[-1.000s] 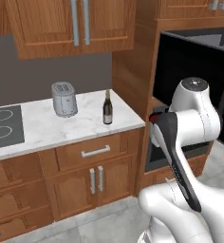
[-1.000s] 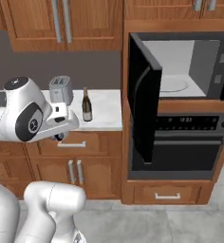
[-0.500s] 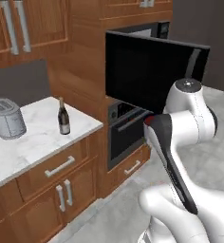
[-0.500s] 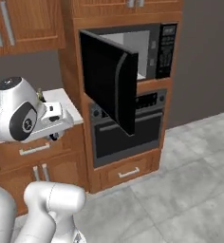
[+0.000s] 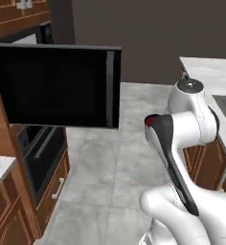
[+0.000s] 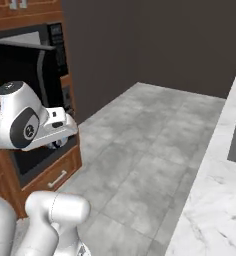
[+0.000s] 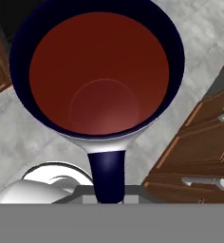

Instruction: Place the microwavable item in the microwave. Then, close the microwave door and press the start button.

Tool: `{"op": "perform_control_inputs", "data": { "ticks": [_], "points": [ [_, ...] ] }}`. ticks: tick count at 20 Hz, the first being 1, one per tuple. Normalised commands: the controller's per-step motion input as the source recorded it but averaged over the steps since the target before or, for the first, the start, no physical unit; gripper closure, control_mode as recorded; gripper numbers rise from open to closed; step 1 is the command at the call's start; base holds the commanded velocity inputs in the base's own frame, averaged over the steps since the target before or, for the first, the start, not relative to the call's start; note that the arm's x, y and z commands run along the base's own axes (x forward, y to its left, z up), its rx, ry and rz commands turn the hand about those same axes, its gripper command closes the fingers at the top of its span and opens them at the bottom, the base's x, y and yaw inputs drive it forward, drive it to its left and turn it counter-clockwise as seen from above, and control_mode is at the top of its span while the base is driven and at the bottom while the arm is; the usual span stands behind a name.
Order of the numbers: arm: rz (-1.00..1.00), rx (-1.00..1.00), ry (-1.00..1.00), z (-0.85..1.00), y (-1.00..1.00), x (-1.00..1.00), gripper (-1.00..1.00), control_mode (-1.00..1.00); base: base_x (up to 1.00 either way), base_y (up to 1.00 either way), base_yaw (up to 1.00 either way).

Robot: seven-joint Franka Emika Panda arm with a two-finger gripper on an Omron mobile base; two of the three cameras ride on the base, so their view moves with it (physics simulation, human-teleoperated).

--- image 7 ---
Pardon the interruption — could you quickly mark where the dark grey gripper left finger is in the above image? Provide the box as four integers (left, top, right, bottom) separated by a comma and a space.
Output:
51, 184, 98, 205

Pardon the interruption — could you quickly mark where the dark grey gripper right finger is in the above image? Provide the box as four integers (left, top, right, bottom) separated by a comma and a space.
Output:
122, 184, 158, 205

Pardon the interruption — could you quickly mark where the navy cup with red inside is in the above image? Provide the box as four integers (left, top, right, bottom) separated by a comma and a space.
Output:
9, 0, 186, 204

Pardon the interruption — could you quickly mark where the white round object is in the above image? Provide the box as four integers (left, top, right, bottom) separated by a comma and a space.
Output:
0, 160, 95, 205

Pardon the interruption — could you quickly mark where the brown wooden drawer front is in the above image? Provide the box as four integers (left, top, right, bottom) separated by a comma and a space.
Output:
182, 84, 224, 128

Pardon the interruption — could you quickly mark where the silver cupboard handle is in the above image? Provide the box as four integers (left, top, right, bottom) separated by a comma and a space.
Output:
180, 176, 224, 192

